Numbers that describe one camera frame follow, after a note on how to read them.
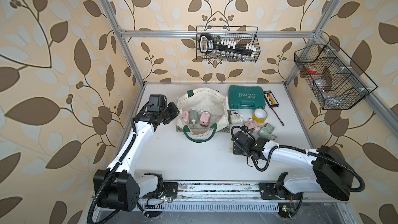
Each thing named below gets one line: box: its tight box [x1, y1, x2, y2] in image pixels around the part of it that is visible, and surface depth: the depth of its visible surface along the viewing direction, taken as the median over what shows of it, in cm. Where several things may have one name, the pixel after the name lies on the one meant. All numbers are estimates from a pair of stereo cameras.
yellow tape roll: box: [251, 108, 268, 124], surface depth 103 cm
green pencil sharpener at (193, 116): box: [189, 108, 199, 128], surface depth 96 cm
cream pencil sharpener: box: [226, 109, 244, 125], surface depth 98 cm
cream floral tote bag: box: [175, 87, 231, 143], surface depth 94 cm
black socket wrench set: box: [199, 32, 258, 57], surface depth 86 cm
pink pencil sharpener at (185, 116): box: [181, 110, 190, 124], surface depth 96 cm
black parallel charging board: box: [263, 90, 280, 108], surface depth 110 cm
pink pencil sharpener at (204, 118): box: [199, 110, 211, 128], surface depth 96 cm
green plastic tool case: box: [228, 85, 266, 110], surface depth 109 cm
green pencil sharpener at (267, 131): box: [257, 122, 278, 142], surface depth 92 cm
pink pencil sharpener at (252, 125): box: [244, 118, 262, 133], surface depth 93 cm
